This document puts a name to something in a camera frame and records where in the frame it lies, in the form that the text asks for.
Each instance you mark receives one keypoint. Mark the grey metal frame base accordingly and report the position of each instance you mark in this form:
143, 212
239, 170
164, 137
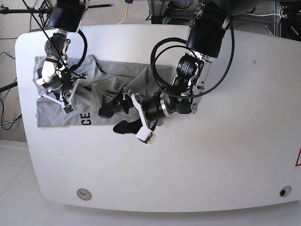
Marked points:
171, 12

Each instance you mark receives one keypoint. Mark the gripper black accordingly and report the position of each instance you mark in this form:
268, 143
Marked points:
151, 108
57, 88

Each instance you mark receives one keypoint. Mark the right table grommet hole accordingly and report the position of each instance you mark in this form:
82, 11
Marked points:
285, 191

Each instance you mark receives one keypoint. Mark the left table grommet hole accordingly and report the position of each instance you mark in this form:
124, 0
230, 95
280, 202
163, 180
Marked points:
84, 194

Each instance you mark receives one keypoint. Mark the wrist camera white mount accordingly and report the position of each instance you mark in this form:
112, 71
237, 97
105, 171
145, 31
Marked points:
145, 134
66, 105

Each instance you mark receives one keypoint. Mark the grey T-shirt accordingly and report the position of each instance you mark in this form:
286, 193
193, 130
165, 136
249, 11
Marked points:
105, 79

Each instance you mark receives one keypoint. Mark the table grommet hole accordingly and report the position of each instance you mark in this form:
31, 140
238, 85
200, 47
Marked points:
285, 191
84, 194

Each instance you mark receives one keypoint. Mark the red warning triangle sticker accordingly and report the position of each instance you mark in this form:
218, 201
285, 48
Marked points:
298, 161

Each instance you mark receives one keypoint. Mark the black tripod stand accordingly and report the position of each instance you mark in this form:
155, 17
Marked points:
44, 9

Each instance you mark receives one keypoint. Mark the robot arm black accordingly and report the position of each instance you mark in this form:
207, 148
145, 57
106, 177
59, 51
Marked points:
207, 29
55, 74

